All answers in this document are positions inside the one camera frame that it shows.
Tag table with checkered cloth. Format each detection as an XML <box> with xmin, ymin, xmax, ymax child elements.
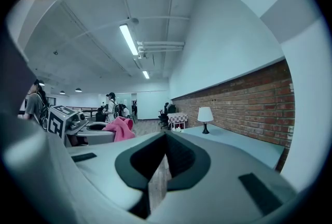
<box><xmin>167</xmin><ymin>112</ymin><xmax>189</xmax><ymax>131</ymax></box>

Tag black office chair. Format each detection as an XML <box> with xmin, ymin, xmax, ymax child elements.
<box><xmin>158</xmin><ymin>103</ymin><xmax>177</xmax><ymax>130</ymax></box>

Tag black backpack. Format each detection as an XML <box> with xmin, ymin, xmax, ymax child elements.
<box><xmin>114</xmin><ymin>103</ymin><xmax>125</xmax><ymax>118</ymax></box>

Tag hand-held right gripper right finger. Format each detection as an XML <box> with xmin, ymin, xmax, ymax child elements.
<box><xmin>147</xmin><ymin>131</ymin><xmax>299</xmax><ymax>224</ymax></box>

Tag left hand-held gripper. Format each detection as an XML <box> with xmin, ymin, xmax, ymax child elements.
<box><xmin>48</xmin><ymin>105</ymin><xmax>115</xmax><ymax>147</ymax></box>

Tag white table lamp black base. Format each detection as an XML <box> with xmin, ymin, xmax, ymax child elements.
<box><xmin>197</xmin><ymin>106</ymin><xmax>215</xmax><ymax>135</ymax></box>

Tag white ceiling pipes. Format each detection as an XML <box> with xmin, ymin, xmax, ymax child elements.
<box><xmin>136</xmin><ymin>40</ymin><xmax>186</xmax><ymax>59</ymax></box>

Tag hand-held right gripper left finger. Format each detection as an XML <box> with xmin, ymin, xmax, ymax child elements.
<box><xmin>66</xmin><ymin>131</ymin><xmax>167</xmax><ymax>219</ymax></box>

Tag pink cloth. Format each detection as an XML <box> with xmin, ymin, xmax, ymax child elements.
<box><xmin>102</xmin><ymin>116</ymin><xmax>136</xmax><ymax>143</ymax></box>

